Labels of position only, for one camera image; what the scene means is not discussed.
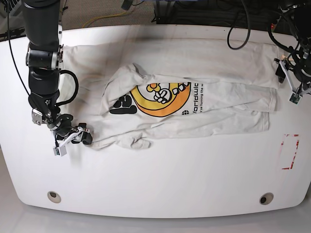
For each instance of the white printed T-shirt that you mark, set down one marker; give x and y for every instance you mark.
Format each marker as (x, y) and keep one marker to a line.
(132, 93)

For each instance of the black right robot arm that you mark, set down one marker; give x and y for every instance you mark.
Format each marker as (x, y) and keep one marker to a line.
(44, 55)

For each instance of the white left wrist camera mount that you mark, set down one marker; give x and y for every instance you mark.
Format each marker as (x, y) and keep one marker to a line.
(290, 82)

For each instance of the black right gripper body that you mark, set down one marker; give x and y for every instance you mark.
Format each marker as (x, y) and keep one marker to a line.
(61, 126)

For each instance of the right table cable grommet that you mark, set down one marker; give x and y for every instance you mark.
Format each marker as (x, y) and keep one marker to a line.
(266, 198)

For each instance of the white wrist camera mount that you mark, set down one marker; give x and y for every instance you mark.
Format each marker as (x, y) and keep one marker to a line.
(290, 82)
(66, 142)

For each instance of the left table cable grommet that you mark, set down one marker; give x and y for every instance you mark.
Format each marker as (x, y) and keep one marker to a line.
(54, 197)

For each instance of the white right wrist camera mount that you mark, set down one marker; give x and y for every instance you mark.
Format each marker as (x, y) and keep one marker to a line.
(66, 142)

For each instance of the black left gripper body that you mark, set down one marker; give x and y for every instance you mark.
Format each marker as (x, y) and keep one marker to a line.
(302, 59)

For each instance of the black power strip red light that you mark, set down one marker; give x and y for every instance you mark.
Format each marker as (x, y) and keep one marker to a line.
(272, 26)

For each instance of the red tape rectangle marking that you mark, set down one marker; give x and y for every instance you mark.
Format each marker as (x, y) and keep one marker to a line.
(288, 151)

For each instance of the table cable grommet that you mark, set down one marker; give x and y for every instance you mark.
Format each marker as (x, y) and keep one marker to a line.
(54, 197)
(266, 198)

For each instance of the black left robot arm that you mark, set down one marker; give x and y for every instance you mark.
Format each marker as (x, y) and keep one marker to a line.
(297, 14)

